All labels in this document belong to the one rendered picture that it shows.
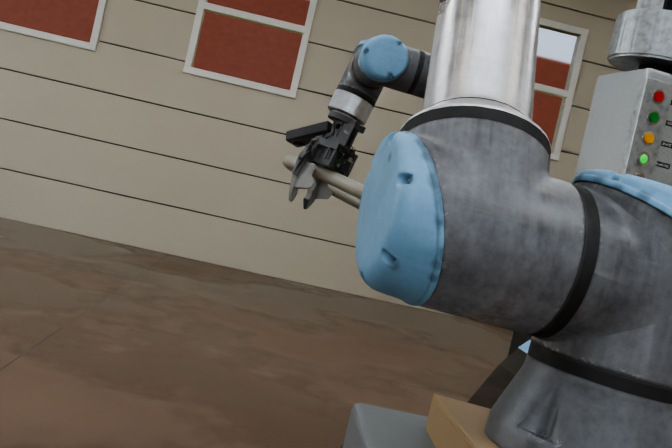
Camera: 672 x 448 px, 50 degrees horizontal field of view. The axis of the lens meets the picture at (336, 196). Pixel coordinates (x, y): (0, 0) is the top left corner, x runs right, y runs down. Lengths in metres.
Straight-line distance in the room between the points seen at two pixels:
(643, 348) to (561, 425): 0.10
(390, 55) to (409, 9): 6.54
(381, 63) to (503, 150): 0.80
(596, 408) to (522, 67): 0.32
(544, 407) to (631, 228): 0.18
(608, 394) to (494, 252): 0.17
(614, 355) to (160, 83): 7.32
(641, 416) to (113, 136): 7.40
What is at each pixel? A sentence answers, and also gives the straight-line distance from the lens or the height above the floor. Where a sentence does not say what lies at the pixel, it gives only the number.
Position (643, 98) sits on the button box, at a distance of 1.90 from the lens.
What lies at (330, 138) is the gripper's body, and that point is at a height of 1.19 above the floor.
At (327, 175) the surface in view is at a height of 1.11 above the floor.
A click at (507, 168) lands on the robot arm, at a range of 0.65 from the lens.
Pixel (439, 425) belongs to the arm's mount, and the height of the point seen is 0.87.
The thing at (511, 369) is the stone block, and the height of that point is 0.75.
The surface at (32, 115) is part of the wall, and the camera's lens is 8.13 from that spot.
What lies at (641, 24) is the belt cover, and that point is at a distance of 2.00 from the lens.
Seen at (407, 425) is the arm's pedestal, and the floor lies 0.85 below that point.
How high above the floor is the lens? 1.10
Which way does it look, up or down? 1 degrees down
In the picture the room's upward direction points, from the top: 13 degrees clockwise
